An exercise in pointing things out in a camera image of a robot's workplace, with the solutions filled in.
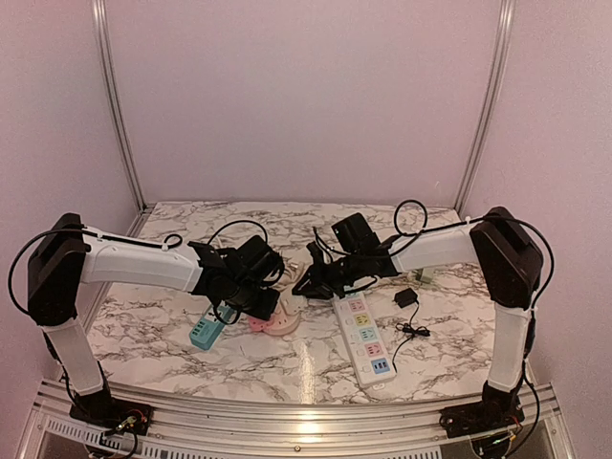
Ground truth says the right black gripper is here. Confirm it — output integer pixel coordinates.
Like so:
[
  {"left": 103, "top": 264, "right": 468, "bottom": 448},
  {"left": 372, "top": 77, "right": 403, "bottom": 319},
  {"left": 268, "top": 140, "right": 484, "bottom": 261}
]
[{"left": 292, "top": 249, "right": 365, "bottom": 298}]

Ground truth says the pink adapter plug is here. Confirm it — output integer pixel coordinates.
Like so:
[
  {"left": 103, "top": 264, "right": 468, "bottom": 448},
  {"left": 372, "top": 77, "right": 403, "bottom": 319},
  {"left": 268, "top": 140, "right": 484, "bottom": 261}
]
[{"left": 249, "top": 317, "right": 270, "bottom": 333}]

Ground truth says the round pink socket base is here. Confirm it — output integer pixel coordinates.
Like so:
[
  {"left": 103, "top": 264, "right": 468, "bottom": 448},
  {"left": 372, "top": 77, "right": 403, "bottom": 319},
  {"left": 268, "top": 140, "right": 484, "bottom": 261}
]
[{"left": 262, "top": 295, "right": 301, "bottom": 337}]

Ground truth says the black charger plug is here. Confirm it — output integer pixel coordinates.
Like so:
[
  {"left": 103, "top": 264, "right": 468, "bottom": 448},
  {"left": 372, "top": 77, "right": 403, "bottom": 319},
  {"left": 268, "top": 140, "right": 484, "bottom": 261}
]
[{"left": 393, "top": 288, "right": 418, "bottom": 309}]

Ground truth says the long white power strip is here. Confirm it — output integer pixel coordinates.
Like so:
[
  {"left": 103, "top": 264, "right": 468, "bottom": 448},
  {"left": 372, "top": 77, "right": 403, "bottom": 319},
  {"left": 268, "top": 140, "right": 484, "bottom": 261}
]
[{"left": 333, "top": 293, "right": 397, "bottom": 388}]

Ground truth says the white cube socket adapter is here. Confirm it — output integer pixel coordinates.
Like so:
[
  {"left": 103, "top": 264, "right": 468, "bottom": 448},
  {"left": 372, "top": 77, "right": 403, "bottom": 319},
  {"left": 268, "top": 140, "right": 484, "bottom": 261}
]
[{"left": 415, "top": 267, "right": 436, "bottom": 284}]

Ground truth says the green usb adapter plug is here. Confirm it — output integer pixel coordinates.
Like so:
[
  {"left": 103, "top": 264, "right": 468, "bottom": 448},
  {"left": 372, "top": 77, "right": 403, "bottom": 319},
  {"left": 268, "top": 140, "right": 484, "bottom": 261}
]
[{"left": 420, "top": 269, "right": 435, "bottom": 284}]

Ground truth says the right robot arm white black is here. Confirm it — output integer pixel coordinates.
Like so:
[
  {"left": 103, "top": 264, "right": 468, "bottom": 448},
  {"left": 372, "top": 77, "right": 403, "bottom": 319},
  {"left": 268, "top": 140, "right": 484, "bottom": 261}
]
[{"left": 293, "top": 207, "right": 555, "bottom": 436}]

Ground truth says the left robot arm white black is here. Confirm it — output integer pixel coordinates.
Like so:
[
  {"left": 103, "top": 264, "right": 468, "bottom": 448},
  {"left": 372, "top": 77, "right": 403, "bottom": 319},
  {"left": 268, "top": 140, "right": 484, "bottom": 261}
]
[{"left": 15, "top": 213, "right": 285, "bottom": 426}]

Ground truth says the teal power strip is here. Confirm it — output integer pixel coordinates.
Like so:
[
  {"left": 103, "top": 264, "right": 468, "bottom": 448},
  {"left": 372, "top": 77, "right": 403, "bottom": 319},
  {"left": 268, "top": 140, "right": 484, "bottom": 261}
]
[{"left": 189, "top": 307, "right": 226, "bottom": 351}]

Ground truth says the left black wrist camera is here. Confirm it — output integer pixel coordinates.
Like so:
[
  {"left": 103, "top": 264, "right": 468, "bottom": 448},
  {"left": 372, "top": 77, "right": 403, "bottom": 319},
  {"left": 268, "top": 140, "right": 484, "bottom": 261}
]
[{"left": 226, "top": 235, "right": 285, "bottom": 287}]

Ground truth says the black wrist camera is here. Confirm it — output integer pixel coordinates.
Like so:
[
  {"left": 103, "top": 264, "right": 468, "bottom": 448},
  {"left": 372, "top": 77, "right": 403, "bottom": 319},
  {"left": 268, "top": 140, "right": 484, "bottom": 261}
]
[
  {"left": 226, "top": 235, "right": 285, "bottom": 287},
  {"left": 332, "top": 212, "right": 381, "bottom": 255}
]

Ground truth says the pink coiled cord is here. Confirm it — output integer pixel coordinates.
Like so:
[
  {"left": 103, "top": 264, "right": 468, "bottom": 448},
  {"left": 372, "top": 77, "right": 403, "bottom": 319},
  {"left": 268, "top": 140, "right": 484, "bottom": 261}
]
[{"left": 279, "top": 260, "right": 312, "bottom": 288}]

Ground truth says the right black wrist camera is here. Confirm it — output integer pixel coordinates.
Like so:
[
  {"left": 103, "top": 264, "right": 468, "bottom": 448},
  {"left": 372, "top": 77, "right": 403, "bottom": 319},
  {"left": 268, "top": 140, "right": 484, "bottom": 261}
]
[{"left": 332, "top": 212, "right": 381, "bottom": 255}]

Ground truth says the black thin charger cable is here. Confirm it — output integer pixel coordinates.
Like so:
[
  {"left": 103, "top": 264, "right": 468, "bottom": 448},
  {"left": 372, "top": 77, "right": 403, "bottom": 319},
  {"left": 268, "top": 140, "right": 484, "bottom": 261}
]
[{"left": 391, "top": 300, "right": 431, "bottom": 372}]

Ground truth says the front aluminium rail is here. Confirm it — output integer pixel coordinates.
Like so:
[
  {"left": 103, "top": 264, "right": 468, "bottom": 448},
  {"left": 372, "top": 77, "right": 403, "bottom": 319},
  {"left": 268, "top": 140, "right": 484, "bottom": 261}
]
[{"left": 14, "top": 380, "right": 578, "bottom": 458}]

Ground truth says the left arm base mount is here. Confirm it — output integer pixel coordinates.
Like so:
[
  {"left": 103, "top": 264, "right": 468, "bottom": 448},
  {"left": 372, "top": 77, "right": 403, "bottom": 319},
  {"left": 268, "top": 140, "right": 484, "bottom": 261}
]
[{"left": 70, "top": 397, "right": 153, "bottom": 435}]

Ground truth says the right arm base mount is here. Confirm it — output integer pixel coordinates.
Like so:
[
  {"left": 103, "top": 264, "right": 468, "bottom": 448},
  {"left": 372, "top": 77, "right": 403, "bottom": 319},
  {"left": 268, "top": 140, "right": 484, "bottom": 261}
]
[{"left": 439, "top": 402, "right": 525, "bottom": 438}]

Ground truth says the left aluminium frame post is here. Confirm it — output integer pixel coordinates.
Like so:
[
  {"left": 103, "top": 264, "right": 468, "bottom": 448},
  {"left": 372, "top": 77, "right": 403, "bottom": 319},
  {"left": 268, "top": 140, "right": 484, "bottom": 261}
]
[{"left": 92, "top": 0, "right": 147, "bottom": 213}]

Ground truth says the aluminium frame post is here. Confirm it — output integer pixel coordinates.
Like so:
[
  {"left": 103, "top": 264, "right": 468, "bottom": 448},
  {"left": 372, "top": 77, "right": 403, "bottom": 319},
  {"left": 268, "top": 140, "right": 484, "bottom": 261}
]
[
  {"left": 453, "top": 0, "right": 516, "bottom": 214},
  {"left": 92, "top": 0, "right": 147, "bottom": 213}
]

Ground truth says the right aluminium frame post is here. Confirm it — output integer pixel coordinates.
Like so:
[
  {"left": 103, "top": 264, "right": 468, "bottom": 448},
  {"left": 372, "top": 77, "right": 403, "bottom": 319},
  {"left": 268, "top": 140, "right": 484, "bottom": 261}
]
[{"left": 453, "top": 0, "right": 516, "bottom": 214}]

